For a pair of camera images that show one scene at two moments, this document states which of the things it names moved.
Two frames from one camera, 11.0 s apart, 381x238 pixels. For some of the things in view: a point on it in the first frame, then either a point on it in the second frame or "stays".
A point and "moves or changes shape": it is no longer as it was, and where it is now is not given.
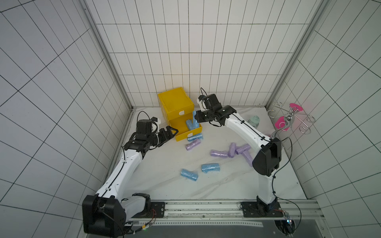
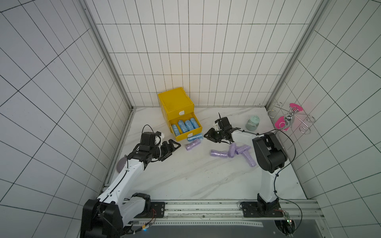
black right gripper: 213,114 to 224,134
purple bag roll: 194,144 stays
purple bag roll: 222,154 stays
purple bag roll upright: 231,149 stays
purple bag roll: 246,153 stays
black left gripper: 165,138 to 168,152
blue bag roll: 193,138 stays
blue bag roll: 195,124 to 189,125
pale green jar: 254,121 stays
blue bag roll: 189,124 moves or changes shape
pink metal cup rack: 284,123 stays
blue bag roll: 211,167 to 183,127
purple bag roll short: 246,147 stays
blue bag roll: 190,174 to 194,123
